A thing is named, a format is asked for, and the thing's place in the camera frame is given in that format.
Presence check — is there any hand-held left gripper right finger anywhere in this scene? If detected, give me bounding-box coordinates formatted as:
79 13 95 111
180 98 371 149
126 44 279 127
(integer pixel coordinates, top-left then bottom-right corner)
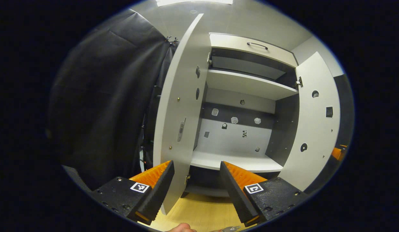
219 161 309 227

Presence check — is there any white and grey cabinet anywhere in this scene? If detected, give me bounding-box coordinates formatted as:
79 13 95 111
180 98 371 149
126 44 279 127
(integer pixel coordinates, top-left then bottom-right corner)
185 32 300 198

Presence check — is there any white cabinet drawer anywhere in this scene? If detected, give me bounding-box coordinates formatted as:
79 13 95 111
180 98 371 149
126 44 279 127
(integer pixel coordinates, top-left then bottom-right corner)
209 33 298 68

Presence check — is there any ceiling light panel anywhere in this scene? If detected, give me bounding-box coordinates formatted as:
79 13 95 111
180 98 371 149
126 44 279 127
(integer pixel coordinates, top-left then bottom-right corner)
155 0 234 7

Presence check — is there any black woven strap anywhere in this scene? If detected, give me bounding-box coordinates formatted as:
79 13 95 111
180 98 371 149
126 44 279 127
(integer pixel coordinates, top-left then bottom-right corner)
62 165 92 193

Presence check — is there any white cabinet shelf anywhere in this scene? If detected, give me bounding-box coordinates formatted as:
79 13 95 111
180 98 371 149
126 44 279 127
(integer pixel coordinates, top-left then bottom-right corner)
206 69 299 101

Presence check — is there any white cabinet door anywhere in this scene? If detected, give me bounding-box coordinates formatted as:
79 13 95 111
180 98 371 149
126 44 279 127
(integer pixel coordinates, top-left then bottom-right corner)
153 13 210 215
278 52 341 192

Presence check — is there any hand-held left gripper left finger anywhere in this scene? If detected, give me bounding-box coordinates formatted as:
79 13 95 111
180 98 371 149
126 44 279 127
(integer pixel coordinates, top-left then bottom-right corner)
90 160 175 225

